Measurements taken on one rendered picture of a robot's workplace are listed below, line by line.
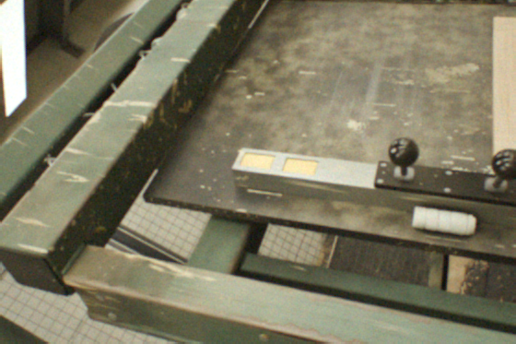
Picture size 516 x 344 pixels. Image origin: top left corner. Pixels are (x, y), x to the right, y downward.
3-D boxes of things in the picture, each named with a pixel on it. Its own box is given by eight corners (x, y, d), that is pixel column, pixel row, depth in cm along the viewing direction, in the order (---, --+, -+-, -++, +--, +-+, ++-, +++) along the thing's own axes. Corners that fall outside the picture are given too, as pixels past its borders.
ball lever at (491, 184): (507, 204, 69) (529, 177, 57) (477, 199, 70) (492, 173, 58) (510, 177, 70) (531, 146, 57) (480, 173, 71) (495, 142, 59)
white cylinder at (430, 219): (411, 231, 71) (472, 241, 69) (413, 218, 69) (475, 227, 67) (414, 215, 73) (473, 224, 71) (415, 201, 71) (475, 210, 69)
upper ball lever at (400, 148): (416, 191, 73) (417, 164, 60) (389, 187, 74) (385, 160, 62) (419, 166, 74) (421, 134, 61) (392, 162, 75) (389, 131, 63)
